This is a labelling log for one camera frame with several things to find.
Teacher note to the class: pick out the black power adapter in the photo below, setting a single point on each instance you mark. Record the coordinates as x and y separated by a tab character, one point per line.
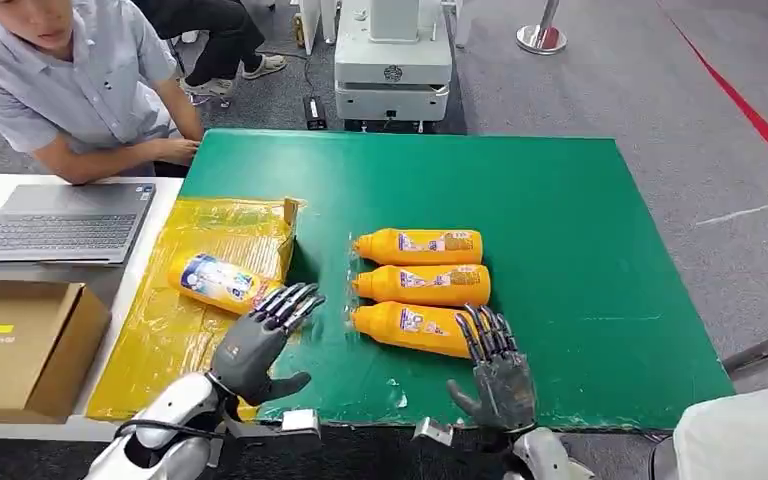
316	114

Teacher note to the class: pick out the brown cardboard box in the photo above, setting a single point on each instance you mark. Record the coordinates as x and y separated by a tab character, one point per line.
13	351

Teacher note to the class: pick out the orange drink bottle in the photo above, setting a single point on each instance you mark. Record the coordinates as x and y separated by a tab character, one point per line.
384	248
384	286
218	281
384	324

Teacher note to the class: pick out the grey laptop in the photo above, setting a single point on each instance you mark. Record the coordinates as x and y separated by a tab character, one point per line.
66	225

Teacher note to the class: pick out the red floor tape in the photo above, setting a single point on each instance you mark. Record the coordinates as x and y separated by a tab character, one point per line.
748	109

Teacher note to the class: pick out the person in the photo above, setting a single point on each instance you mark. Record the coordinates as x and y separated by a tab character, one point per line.
218	33
742	430
59	73

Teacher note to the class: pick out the green mat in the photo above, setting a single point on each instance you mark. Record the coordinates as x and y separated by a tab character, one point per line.
556	232

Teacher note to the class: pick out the white panel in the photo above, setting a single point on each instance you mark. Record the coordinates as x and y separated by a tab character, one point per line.
311	23

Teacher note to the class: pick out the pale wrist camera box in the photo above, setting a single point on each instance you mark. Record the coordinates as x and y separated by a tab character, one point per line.
301	422
434	430

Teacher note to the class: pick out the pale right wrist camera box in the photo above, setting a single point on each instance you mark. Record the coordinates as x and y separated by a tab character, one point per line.
434	430

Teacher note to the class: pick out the chrome stanchion base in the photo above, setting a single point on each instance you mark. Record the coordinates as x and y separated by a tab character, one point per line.
541	36

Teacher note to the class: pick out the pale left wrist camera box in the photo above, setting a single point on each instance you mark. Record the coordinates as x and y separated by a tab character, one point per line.
301	422

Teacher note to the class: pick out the white machine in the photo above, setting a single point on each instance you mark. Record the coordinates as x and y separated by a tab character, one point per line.
392	56

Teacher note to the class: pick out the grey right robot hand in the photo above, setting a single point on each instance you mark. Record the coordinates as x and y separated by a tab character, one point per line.
503	391

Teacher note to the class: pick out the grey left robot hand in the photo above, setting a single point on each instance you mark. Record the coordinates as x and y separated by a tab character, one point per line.
248	358

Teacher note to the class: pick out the chrome chair base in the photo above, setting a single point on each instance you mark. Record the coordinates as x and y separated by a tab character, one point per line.
208	100

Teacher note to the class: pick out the yellow plastic sheet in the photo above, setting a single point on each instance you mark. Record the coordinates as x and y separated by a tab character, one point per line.
159	358

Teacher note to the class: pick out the white desk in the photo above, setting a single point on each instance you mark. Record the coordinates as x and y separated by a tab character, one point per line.
162	199

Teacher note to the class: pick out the person's right hand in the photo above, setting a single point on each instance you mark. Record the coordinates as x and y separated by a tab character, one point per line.
178	151

